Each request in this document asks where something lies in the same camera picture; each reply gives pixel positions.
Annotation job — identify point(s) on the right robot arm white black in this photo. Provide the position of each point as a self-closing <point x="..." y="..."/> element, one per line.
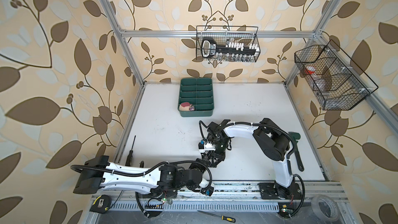
<point x="275" y="143"/>

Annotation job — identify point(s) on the green plastic divided tray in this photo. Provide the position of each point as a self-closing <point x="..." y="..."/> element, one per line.
<point x="199" y="92"/>

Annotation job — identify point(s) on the clear tape roll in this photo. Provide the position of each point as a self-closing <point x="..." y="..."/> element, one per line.
<point x="325" y="208"/>

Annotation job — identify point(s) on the black wire basket wall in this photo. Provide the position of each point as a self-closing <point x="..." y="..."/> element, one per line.
<point x="243" y="34"/>
<point x="340" y="83"/>

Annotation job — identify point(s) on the beige sock maroon purple stripes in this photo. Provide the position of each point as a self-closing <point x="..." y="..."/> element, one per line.
<point x="186" y="107"/>

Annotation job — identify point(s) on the black wire basket right wall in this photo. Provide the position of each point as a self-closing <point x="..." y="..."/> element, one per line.
<point x="340" y="83"/>

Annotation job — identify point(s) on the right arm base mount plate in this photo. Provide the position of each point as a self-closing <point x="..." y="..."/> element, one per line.
<point x="274" y="191"/>

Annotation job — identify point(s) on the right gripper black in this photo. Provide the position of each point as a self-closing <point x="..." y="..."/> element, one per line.
<point x="219" y="157"/>

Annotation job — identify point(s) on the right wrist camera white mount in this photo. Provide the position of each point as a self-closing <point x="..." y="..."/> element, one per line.
<point x="206" y="146"/>

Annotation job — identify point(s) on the black yellow screwdriver on table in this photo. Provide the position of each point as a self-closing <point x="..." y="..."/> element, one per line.
<point x="129" y="159"/>

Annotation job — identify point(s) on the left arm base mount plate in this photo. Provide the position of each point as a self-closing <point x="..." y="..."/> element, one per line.
<point x="160" y="194"/>

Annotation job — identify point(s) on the black wire basket back wall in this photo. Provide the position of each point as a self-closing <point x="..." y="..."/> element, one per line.
<point x="243" y="34"/>

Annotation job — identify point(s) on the black yellow tape measure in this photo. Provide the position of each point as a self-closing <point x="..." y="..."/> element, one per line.
<point x="101" y="204"/>

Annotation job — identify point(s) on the black socket set rail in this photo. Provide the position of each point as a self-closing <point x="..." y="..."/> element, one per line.
<point x="210" y="48"/>

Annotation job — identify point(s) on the yellow black handled screwdriver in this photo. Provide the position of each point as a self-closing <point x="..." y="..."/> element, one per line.
<point x="222" y="217"/>

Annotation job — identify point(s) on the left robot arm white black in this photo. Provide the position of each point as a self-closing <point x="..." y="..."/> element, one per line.
<point x="169" y="177"/>

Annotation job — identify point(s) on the red lidded container in basket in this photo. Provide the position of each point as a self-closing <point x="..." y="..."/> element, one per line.
<point x="309" y="70"/>

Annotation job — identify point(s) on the aluminium front rail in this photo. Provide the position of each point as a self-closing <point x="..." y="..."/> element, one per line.
<point x="238" y="199"/>

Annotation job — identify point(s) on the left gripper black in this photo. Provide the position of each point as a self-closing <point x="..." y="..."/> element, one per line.
<point x="204" y="185"/>

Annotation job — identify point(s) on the green pipe wrench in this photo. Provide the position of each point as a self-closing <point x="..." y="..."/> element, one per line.
<point x="297" y="137"/>

